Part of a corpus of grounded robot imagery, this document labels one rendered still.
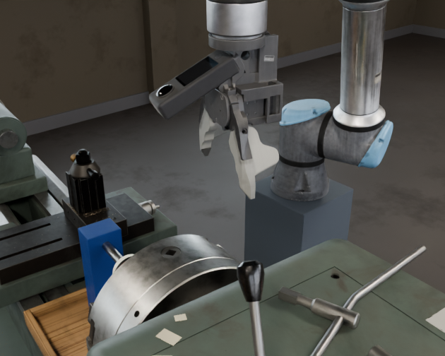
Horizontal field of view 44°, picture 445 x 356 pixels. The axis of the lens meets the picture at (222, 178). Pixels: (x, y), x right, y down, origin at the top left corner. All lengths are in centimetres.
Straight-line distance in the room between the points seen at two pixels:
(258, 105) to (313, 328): 31
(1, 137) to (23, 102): 295
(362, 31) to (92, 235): 71
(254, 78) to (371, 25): 47
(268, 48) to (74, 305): 90
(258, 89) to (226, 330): 32
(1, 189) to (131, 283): 110
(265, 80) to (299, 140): 61
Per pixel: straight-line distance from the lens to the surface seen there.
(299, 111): 130
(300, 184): 137
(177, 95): 68
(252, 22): 68
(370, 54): 118
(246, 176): 70
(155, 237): 158
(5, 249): 152
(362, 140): 126
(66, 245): 149
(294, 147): 133
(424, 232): 350
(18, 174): 198
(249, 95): 70
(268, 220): 142
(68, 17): 486
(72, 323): 137
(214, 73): 69
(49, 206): 190
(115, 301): 93
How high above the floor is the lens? 177
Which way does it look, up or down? 27 degrees down
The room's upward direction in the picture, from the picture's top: straight up
